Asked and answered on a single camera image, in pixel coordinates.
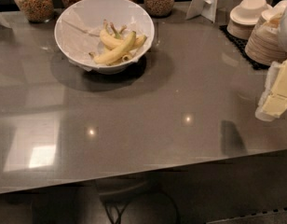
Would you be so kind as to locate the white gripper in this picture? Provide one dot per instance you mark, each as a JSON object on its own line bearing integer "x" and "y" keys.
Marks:
{"x": 286, "y": 28}

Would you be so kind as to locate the yellow banana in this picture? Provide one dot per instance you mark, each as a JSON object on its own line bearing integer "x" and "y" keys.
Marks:
{"x": 116, "y": 53}
{"x": 112, "y": 38}

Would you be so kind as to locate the small hidden banana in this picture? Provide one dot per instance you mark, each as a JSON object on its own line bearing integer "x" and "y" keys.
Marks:
{"x": 126, "y": 57}

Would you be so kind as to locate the white paper bowl liner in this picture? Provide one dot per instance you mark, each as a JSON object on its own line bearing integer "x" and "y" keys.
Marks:
{"x": 77, "y": 36}

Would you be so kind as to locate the white ceramic bowl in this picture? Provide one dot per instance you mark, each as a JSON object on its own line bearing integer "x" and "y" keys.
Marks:
{"x": 97, "y": 8}

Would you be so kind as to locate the right stack paper bowls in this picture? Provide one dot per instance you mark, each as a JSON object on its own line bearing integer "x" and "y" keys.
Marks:
{"x": 263, "y": 45}

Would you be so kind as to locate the stack paper bowls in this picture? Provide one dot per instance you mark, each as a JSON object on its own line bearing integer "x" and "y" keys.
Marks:
{"x": 263, "y": 45}
{"x": 245, "y": 16}

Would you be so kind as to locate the black rubber mat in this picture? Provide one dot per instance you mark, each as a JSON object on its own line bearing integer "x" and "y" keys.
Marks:
{"x": 240, "y": 45}

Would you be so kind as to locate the left stack paper bowls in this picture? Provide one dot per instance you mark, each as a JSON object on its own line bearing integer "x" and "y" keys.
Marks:
{"x": 245, "y": 16}

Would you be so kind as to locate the white folded sign card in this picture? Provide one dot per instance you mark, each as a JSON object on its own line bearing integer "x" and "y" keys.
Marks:
{"x": 204, "y": 8}

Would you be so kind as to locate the dark stool under table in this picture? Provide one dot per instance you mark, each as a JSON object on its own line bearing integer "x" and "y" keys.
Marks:
{"x": 137, "y": 199}

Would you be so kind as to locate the left glass cereal jar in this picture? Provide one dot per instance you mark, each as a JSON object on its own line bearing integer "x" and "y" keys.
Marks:
{"x": 36, "y": 10}

